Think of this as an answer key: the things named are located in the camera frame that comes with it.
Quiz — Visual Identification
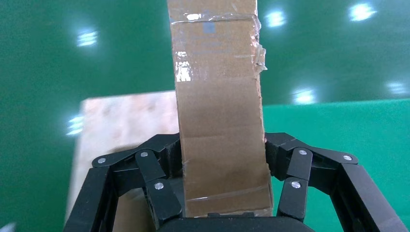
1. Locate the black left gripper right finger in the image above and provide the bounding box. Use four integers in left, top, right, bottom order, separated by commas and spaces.
265, 132, 408, 232

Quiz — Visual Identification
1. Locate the small taped cardboard box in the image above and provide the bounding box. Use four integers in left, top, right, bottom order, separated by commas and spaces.
167, 0, 275, 218

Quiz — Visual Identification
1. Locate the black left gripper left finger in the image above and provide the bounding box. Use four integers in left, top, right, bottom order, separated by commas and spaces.
63, 132, 186, 232

